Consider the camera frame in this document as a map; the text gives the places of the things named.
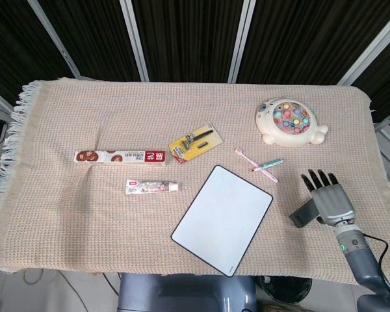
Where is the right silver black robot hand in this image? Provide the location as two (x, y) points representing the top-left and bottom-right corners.
(300, 168), (357, 226)

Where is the black board eraser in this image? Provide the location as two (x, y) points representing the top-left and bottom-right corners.
(289, 198), (320, 229)

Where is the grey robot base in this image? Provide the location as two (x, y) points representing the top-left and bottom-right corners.
(116, 272), (259, 312)

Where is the white board with black frame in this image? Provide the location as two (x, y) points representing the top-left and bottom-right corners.
(170, 164), (274, 278)

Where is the green capped marker pen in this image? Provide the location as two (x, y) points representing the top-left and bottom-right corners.
(250, 158), (285, 172)

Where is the beige waffle tablecloth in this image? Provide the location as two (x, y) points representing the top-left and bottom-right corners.
(0, 77), (390, 289)

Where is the black round object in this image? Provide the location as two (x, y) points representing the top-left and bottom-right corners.
(262, 276), (313, 302)

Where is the cream fishing game toy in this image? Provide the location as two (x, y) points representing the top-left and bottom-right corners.
(255, 96), (330, 148)

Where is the pink toothbrush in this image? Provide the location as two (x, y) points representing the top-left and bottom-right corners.
(234, 147), (279, 183)

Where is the long white toothpaste box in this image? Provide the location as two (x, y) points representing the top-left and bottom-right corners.
(73, 149), (166, 167)

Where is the floral toothpaste tube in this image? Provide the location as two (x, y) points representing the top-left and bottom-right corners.
(125, 179), (179, 195)

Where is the yellow razor blister pack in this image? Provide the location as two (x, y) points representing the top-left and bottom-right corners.
(168, 122), (224, 166)

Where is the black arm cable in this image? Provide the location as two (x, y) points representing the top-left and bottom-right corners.
(363, 233), (390, 295)

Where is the aluminium partition post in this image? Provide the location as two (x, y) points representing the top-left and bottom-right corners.
(119, 0), (150, 82)
(336, 14), (390, 86)
(27, 0), (84, 80)
(235, 0), (257, 84)

